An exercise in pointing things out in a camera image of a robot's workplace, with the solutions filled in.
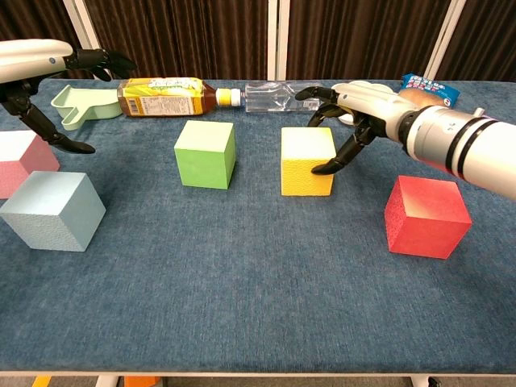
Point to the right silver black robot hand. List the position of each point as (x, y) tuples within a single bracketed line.
[(379, 109)]

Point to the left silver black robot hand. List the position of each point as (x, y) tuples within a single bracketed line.
[(32, 60)]

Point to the yellow foam cube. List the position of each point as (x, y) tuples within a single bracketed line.
[(300, 173)]

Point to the pink foam cube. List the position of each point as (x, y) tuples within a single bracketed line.
[(16, 177)]

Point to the red foam cube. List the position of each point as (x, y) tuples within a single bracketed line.
[(427, 225)]

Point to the light blue foam cube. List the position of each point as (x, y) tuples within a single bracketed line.
[(52, 217)]

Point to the green foam cube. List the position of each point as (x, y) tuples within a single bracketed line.
[(201, 165)]

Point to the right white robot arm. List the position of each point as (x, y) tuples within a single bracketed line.
[(463, 141)]

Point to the white flower-shaped paint palette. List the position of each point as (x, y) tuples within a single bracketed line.
[(343, 119)]

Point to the blue red snack bag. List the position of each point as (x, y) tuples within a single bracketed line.
[(427, 86)]

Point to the light green plastic dustpan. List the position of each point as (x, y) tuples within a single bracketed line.
[(88, 105)]

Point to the clear plastic water bottle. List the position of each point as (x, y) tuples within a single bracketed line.
[(274, 98)]

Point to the tea bottle yellow label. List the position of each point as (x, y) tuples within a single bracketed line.
[(161, 106)]

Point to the blue tablecloth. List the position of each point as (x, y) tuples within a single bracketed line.
[(242, 282)]

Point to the yellow floor tape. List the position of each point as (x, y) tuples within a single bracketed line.
[(41, 381)]

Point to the orange object under table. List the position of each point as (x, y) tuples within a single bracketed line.
[(141, 381)]

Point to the white table frame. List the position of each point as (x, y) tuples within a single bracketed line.
[(258, 375)]

